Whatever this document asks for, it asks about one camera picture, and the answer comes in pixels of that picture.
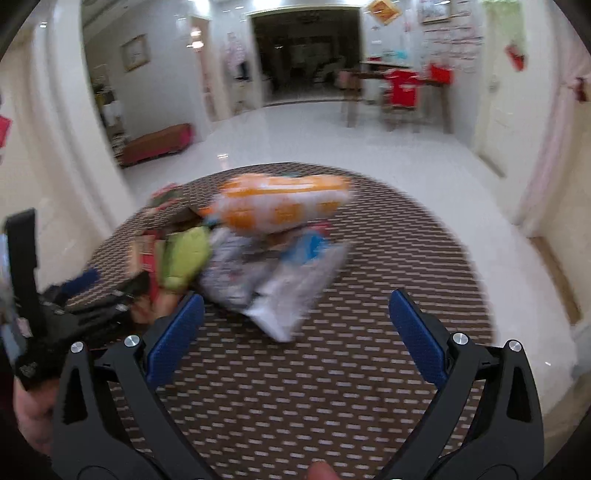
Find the person's left hand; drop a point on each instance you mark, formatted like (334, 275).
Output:
(34, 412)

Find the newspaper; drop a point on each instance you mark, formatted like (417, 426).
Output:
(236, 267)

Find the brown polka dot tablecloth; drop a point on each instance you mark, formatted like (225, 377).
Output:
(346, 389)

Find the red snack wrapper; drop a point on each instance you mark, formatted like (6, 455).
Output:
(164, 200)

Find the green snack wrapper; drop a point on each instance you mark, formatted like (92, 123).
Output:
(184, 254)

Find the red curtain bow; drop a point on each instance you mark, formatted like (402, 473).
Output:
(580, 90)

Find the white door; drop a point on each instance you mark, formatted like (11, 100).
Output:
(507, 131)

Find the red basket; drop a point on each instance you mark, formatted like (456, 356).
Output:
(439, 74)

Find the coat stand with clothes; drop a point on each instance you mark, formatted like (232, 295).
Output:
(235, 58)

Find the wooden dining table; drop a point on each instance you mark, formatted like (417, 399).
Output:
(353, 94)

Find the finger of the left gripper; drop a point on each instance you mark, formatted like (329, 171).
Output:
(119, 299)
(72, 287)

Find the pink curtain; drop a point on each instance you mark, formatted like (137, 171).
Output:
(575, 62)

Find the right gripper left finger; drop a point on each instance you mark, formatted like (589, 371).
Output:
(109, 422)

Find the orange diamond wall decoration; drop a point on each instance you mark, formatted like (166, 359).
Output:
(385, 11)

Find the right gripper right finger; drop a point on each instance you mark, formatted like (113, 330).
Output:
(485, 420)

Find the framed wall picture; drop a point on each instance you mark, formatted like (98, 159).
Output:
(135, 53)

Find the chair with red cover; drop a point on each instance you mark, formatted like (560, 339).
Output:
(401, 96)

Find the red door ornament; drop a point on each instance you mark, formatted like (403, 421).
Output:
(517, 58)

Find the framed picture above table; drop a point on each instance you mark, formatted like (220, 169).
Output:
(434, 11)

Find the red bench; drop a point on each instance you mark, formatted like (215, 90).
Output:
(164, 142)

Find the orange white snack bag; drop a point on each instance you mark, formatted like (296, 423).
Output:
(260, 204)

